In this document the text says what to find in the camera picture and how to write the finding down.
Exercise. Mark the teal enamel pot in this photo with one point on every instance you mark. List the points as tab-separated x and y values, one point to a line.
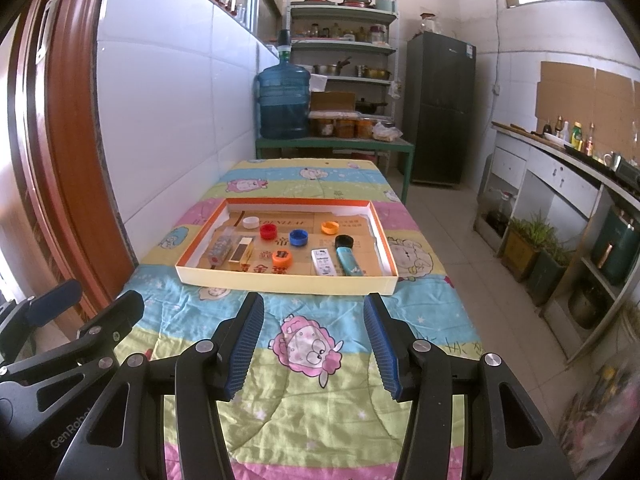
386	2

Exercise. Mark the green metal table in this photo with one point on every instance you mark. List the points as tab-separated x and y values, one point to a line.
335	144

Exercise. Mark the plastic oil jug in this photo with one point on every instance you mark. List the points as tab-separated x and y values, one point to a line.
502	207

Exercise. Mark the plain orange bottle cap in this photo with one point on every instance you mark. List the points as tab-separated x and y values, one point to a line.
329	228

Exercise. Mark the cardboard wall panel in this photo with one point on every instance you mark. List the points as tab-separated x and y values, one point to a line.
565	95

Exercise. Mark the white shelf rack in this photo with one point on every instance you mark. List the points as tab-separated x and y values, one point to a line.
340	46

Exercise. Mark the orange food container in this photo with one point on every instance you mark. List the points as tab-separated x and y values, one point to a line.
365	128
346	128
325	127

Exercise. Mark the red bottle cap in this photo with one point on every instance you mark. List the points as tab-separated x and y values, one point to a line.
268	232

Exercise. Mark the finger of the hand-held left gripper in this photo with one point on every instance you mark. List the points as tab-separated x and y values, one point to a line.
55	297
127	305

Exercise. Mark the blue water jug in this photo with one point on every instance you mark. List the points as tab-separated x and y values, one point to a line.
282	100

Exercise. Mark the blue bottle cap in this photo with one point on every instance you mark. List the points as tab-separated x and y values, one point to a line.
298	238

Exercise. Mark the dark sauce bottle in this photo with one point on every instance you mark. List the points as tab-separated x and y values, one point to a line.
548	128

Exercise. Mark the plant in yellow pot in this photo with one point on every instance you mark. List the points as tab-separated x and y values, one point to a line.
522	247

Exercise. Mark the yellow metal pot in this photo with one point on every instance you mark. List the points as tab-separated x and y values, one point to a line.
376	73

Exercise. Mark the black bottle cap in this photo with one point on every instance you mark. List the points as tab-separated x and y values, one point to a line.
344	241

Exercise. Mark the row of jars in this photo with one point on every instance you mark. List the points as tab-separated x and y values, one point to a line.
340	31

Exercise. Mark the white bottle cap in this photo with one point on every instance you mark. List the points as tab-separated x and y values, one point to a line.
251	222

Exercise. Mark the red slim bottle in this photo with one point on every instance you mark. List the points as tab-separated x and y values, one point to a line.
590	145

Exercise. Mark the dark green refrigerator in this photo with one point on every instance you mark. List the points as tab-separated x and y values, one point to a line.
440	110

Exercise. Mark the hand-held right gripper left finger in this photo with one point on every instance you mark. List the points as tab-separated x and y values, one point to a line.
245	345

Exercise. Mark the glass jar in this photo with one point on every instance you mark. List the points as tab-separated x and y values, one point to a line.
427	24

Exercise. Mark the clear plastic food bag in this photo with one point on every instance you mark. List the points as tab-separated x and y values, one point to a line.
387	132

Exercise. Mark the white kitchen counter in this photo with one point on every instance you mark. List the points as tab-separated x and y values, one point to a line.
550	170

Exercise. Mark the metal kettle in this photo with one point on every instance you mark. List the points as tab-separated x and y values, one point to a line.
612	161

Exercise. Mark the dark metal pot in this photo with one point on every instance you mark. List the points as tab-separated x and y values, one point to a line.
582	305

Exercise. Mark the clear plastic case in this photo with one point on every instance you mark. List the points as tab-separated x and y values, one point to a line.
220	251

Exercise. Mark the orange-rimmed cardboard tray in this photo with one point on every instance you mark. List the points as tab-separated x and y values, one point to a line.
280	282

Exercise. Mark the dark green appliance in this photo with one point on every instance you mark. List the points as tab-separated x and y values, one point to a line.
617	245

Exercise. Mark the plastic bag of goods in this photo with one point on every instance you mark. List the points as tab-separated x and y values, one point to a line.
600	400

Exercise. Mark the teal tube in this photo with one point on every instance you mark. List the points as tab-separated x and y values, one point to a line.
350	262

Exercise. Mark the orange printed bottle cap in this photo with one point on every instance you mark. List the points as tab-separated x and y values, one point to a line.
282	259

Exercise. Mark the plant in green pot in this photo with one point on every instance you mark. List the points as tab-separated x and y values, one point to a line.
547	270

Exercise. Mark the brown wooden door frame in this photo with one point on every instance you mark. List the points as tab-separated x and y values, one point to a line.
65	160

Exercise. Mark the white cartoon box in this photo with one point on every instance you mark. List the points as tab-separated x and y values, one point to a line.
322	262

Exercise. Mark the steel pot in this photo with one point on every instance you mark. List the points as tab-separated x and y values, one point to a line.
325	68

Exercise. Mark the black wok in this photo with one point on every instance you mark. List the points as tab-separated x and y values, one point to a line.
370	106

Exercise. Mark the green yellow bottle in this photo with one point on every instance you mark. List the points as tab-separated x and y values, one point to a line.
577	137

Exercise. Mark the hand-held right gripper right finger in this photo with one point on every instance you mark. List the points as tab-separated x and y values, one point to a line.
382	350

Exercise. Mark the brown cardboard box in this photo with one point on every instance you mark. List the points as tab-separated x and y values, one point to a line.
332	101

